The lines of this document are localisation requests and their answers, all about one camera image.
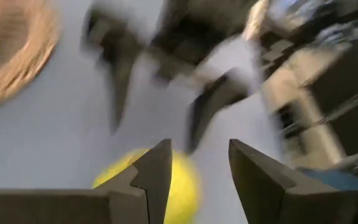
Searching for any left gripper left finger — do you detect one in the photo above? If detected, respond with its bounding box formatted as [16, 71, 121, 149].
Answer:
[0, 138, 173, 224]

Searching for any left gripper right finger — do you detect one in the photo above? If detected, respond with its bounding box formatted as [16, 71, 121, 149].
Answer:
[228, 139, 358, 224]

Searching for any light wooden side board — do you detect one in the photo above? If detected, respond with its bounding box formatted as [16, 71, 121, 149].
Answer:
[259, 46, 347, 169]

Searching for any woven wicker basket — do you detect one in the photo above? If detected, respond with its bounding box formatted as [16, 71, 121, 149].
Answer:
[0, 0, 61, 121]

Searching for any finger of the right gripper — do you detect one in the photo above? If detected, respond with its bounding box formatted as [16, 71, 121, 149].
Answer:
[103, 40, 140, 134]
[185, 71, 248, 155]

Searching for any green pear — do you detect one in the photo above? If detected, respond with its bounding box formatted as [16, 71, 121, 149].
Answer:
[91, 147, 202, 224]

